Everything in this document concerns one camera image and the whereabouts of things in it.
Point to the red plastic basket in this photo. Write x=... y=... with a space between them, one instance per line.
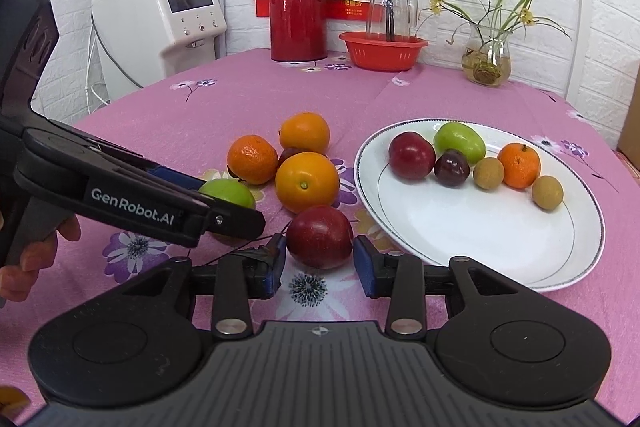
x=382 y=54

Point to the white plate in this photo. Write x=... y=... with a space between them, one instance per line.
x=475 y=237

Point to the green jujube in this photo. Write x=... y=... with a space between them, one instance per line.
x=230 y=192
x=460 y=143

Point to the pink floral tablecloth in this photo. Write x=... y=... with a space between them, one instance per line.
x=225 y=107

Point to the dark utensil in jar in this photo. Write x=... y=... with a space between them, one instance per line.
x=390 y=7

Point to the small dark red plum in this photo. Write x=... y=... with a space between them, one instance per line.
x=288 y=155

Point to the cardboard box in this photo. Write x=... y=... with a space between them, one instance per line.
x=631 y=147

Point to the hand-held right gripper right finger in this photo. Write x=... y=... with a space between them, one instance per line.
x=365 y=267

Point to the clear glass jar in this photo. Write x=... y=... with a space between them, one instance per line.
x=402 y=7

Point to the red thermos jug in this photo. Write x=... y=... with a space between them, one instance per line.
x=295 y=7

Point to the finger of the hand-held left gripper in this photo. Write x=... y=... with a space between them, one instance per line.
x=175 y=177
x=235 y=222

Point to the mandarin orange with stem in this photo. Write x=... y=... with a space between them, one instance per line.
x=520 y=165

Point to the green orchid plant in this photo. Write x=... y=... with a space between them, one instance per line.
x=500 y=12

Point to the glass vase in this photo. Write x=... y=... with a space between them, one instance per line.
x=486 y=62

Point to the person's left hand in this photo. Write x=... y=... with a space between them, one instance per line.
x=30 y=272

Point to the dark purple plum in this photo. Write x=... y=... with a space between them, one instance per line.
x=451 y=168

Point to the brown longan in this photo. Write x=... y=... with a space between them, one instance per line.
x=488 y=173
x=547 y=192

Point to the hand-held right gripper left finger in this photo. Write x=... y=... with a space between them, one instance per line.
x=274 y=267

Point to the white appliance with screen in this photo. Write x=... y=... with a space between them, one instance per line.
x=145 y=42

